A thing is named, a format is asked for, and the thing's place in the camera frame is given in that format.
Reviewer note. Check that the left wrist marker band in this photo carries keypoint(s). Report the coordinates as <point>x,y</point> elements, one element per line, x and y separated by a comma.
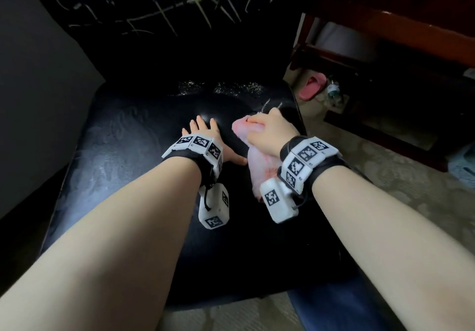
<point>200,149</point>

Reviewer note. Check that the pink cleaning cloth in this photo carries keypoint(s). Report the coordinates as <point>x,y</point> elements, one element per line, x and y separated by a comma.
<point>259,171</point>

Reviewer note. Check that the person's left forearm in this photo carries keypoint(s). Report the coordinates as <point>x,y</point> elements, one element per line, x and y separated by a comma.
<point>111,253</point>

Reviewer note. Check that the person's right hand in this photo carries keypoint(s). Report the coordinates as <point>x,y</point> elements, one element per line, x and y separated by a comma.
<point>274,130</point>

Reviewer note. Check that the person's right forearm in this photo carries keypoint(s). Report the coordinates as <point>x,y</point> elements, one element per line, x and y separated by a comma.
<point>400,245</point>

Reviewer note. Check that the red slipper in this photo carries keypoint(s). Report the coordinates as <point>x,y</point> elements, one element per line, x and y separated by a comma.
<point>311,86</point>

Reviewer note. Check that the red wooden table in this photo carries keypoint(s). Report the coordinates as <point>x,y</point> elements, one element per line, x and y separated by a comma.
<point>408,26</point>

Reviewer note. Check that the wrist marker band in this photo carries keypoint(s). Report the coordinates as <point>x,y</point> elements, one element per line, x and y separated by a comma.
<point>200,149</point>
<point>308,160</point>

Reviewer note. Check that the black office chair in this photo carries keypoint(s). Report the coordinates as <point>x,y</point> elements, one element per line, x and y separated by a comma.
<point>148,119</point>

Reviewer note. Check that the person's left hand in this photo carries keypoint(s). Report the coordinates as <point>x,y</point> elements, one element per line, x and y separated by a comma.
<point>208,130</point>

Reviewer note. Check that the right wrist marker band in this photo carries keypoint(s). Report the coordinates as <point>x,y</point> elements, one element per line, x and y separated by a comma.
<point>308,160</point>

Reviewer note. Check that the clear plastic bottle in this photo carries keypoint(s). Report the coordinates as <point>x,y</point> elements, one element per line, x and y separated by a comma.
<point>333,91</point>

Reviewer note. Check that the pale blue basket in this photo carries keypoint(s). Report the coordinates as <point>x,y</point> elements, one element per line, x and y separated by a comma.
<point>463,167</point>

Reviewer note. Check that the blue trousers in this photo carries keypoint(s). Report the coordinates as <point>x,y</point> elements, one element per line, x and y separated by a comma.
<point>334,308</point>

